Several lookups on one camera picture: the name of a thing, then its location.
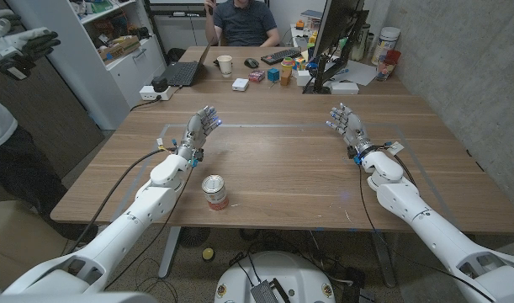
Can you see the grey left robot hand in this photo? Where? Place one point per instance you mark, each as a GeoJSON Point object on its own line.
{"type": "Point", "coordinates": [197, 128]}

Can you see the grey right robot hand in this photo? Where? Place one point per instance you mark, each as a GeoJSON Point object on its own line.
{"type": "Point", "coordinates": [352, 128]}

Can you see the black white gloved operator hand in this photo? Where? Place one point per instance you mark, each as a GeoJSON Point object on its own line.
{"type": "Point", "coordinates": [17, 46]}
{"type": "Point", "coordinates": [2, 16]}

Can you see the red white soup can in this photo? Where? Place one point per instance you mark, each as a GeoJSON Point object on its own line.
{"type": "Point", "coordinates": [215, 193]}

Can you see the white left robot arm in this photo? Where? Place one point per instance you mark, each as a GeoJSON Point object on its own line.
{"type": "Point", "coordinates": [126, 223]}

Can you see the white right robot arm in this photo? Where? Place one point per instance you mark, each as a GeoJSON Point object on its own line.
{"type": "Point", "coordinates": [408, 202]}

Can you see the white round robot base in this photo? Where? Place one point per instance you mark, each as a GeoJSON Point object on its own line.
{"type": "Point", "coordinates": [298, 273]}

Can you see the white rectangular device box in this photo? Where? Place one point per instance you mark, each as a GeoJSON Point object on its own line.
{"type": "Point", "coordinates": [344, 88]}

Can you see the black open laptop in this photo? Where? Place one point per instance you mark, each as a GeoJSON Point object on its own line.
{"type": "Point", "coordinates": [183, 73]}

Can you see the white paper sheet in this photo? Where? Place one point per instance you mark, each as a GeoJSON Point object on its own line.
{"type": "Point", "coordinates": [359, 71]}

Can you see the black power adapter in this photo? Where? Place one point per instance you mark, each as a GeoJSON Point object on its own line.
{"type": "Point", "coordinates": [159, 83]}

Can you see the white power strip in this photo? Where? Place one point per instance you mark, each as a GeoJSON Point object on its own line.
{"type": "Point", "coordinates": [149, 93]}

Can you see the small white flat box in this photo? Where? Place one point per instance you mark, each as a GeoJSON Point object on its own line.
{"type": "Point", "coordinates": [240, 84]}

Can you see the white paper cup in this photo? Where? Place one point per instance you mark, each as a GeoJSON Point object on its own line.
{"type": "Point", "coordinates": [225, 66]}

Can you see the small white carton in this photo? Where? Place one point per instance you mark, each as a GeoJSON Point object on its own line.
{"type": "Point", "coordinates": [303, 78]}

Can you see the black bag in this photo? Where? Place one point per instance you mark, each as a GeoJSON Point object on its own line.
{"type": "Point", "coordinates": [175, 55]}

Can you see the small red box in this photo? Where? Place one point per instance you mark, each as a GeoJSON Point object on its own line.
{"type": "Point", "coordinates": [256, 76]}

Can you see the orange wooden block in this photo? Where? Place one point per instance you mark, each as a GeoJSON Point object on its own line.
{"type": "Point", "coordinates": [285, 78]}

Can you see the colourful puzzle cube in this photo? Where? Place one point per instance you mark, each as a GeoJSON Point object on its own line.
{"type": "Point", "coordinates": [300, 63]}

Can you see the white shelf cabinet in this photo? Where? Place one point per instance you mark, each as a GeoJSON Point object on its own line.
{"type": "Point", "coordinates": [92, 84]}

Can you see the black computer mouse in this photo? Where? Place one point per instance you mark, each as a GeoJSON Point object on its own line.
{"type": "Point", "coordinates": [251, 63]}

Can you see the steel bottle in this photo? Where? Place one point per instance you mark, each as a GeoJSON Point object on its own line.
{"type": "Point", "coordinates": [361, 42]}

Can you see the white wipes canister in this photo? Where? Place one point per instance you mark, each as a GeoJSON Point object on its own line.
{"type": "Point", "coordinates": [386, 42]}

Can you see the blue cube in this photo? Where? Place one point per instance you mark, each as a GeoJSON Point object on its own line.
{"type": "Point", "coordinates": [273, 75]}

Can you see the black keyboard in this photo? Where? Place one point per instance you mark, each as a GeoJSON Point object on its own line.
{"type": "Point", "coordinates": [281, 56]}

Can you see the cardboard box on shelf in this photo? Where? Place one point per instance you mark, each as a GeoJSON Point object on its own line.
{"type": "Point", "coordinates": [118, 48]}

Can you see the black computer monitor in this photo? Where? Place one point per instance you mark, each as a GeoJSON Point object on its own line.
{"type": "Point", "coordinates": [336, 25]}

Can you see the black round floor fan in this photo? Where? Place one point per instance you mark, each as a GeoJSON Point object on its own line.
{"type": "Point", "coordinates": [193, 236]}

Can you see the seated person dark shirt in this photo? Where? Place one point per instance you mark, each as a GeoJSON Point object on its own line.
{"type": "Point", "coordinates": [244, 23]}

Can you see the standing person white shirt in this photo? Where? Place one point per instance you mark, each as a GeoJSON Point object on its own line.
{"type": "Point", "coordinates": [12, 168]}

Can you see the yellow ball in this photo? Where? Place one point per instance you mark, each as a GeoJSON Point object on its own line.
{"type": "Point", "coordinates": [208, 253]}

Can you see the white table leg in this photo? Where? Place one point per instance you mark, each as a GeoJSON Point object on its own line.
{"type": "Point", "coordinates": [383, 258]}
{"type": "Point", "coordinates": [170, 252]}

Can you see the black finned electronics module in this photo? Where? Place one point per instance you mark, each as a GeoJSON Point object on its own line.
{"type": "Point", "coordinates": [265, 292]}

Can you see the beige cardboard box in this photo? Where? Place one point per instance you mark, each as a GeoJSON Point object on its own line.
{"type": "Point", "coordinates": [21, 244]}

